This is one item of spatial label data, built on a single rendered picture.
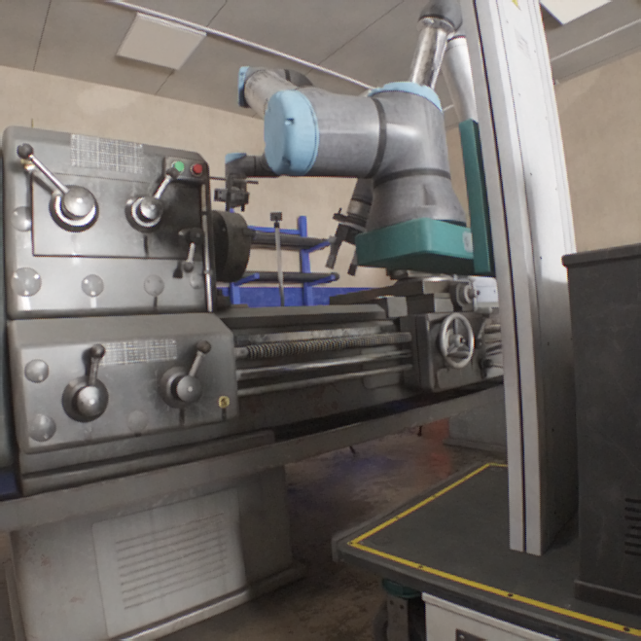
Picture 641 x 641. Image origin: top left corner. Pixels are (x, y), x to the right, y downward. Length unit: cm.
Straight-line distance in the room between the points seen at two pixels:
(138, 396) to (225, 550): 53
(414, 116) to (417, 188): 14
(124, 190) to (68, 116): 378
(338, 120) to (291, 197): 501
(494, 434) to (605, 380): 215
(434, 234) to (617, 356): 33
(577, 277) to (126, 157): 109
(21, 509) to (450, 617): 84
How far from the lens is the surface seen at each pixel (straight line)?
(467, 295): 184
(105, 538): 126
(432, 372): 175
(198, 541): 135
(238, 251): 156
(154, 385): 112
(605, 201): 571
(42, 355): 106
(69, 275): 122
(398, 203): 83
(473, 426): 292
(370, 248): 85
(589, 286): 73
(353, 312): 167
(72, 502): 111
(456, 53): 166
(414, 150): 87
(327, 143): 81
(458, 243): 87
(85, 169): 130
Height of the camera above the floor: 75
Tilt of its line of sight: 1 degrees up
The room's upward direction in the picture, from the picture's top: 4 degrees counter-clockwise
